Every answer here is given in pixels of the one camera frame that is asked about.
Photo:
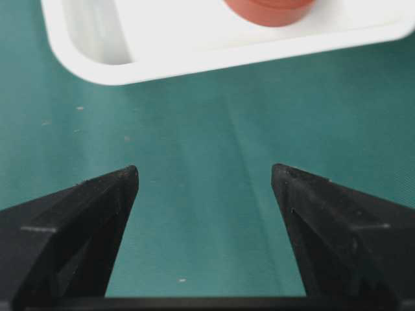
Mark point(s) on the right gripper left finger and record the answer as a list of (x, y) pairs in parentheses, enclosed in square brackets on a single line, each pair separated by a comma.
[(64, 244)]

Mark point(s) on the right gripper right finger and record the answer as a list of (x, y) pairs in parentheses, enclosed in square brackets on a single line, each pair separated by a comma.
[(347, 244)]

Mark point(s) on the red tape roll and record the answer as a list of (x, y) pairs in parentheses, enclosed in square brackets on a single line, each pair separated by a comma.
[(270, 13)]

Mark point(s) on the white plastic tray case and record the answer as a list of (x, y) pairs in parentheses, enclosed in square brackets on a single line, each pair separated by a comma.
[(116, 43)]

